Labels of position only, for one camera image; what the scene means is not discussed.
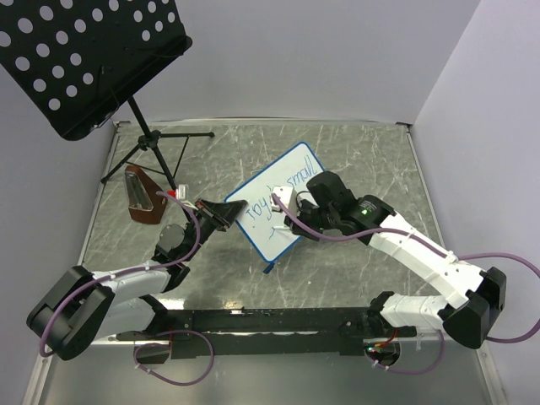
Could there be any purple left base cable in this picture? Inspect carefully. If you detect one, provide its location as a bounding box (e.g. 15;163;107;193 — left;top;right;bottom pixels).
133;331;214;386

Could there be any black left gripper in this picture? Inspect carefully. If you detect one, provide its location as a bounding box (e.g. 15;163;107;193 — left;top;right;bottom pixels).
181;197;247;262

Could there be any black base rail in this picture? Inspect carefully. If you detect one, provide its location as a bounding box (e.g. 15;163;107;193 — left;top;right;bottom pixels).
116;307;417;359

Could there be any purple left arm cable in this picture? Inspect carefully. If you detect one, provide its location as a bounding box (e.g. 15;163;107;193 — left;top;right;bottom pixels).
38;190;200;358

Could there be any brown wooden metronome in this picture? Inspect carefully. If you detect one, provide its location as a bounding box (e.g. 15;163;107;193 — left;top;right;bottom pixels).
124;165;167;224

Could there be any blue framed whiteboard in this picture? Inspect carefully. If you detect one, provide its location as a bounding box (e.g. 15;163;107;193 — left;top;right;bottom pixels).
224;142;324;263

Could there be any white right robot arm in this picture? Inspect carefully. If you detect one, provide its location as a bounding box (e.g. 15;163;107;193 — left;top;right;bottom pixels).
278;171;507;349

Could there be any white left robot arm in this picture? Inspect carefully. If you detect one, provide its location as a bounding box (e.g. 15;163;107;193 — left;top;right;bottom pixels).
26;199;247;360

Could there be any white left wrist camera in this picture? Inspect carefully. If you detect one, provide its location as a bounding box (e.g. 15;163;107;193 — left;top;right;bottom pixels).
167;184;189;202

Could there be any blue marker cap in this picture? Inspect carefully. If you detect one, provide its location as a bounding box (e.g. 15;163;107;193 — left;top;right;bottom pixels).
262;262;275;274

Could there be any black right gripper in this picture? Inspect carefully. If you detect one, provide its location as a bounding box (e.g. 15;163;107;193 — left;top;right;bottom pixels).
284;197;338;241

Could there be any black perforated music stand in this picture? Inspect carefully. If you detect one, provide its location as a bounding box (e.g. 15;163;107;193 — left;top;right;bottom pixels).
1;1;192;189

